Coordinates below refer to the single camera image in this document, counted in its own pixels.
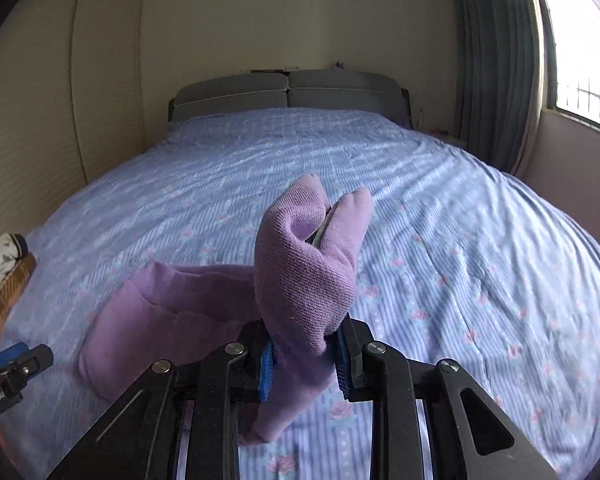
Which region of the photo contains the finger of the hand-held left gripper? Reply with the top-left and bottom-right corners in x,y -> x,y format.
0,342 -> 29,373
0,344 -> 55,393

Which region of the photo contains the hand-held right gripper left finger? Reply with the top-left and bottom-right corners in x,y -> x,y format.
47,320 -> 276,480

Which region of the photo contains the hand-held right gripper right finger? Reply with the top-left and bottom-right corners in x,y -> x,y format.
332,312 -> 558,480

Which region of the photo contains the purple sweatshirt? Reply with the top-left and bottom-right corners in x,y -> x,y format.
77,172 -> 373,448

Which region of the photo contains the bed with blue floral cover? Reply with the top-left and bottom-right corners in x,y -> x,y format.
0,107 -> 600,480

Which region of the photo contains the white nightstand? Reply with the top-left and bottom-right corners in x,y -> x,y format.
420,127 -> 468,150

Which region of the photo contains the cream wardrobe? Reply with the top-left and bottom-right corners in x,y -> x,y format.
0,0 -> 146,256

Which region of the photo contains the grey padded headboard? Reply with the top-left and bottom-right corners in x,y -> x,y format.
167,69 -> 412,128

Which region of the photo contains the grey-green curtain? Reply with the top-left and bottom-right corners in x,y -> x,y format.
447,0 -> 548,173

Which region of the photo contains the barred window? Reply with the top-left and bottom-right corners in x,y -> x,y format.
527,0 -> 600,136

